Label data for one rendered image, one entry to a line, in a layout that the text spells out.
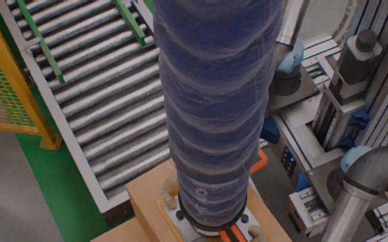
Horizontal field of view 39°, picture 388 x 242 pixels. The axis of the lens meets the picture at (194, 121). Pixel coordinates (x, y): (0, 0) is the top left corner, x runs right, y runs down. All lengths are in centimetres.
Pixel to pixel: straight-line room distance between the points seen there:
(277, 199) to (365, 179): 147
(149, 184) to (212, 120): 105
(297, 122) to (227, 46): 138
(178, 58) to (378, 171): 68
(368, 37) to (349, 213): 55
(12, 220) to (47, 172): 32
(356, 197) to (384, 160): 12
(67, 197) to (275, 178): 116
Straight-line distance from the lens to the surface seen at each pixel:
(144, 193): 211
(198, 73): 96
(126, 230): 249
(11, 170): 336
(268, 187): 291
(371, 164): 145
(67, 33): 306
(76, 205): 316
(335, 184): 199
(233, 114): 109
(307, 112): 227
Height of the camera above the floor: 290
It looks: 62 degrees down
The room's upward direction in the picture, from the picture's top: 3 degrees counter-clockwise
